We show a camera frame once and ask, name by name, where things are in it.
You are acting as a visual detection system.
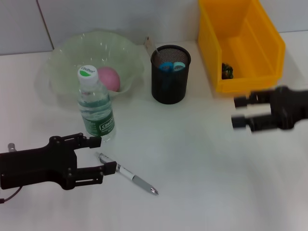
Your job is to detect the black mesh pen holder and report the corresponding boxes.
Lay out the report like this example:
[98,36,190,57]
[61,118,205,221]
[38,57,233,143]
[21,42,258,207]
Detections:
[150,44,192,105]

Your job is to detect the pink toy peach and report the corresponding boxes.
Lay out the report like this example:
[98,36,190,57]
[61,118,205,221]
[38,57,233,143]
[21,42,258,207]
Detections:
[97,67,121,92]

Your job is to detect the green plastic wrapper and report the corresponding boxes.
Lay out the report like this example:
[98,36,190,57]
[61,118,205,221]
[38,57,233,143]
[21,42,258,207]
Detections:
[221,62,234,80]

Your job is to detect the transparent plastic ruler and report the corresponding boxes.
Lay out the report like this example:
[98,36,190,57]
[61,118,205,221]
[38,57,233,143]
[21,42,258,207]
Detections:
[144,35,161,64]

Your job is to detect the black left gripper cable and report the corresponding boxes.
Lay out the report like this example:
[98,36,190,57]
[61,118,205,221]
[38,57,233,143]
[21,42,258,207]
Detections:
[0,186,24,205]

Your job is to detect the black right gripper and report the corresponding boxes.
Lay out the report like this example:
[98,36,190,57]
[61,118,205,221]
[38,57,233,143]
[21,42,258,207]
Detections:
[231,86,308,133]

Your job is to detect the grey grip ballpoint pen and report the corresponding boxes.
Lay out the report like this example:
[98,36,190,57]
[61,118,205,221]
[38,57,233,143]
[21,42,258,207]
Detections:
[96,151,160,196]

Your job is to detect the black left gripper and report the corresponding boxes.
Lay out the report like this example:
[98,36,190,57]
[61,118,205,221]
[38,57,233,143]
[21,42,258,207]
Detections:
[0,132,118,191]

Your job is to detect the yellow plastic bin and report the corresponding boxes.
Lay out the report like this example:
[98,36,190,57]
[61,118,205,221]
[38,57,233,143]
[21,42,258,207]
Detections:
[197,0,286,94]

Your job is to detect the clear green-label water bottle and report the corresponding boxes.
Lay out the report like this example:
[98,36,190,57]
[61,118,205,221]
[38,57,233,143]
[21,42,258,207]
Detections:
[77,64,116,143]

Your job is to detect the translucent green fruit plate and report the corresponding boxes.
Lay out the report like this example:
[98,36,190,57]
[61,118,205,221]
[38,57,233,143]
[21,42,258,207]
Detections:
[36,30,145,105]

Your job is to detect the blue scissors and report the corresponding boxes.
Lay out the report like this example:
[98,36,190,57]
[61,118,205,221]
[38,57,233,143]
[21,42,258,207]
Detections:
[158,61,187,73]

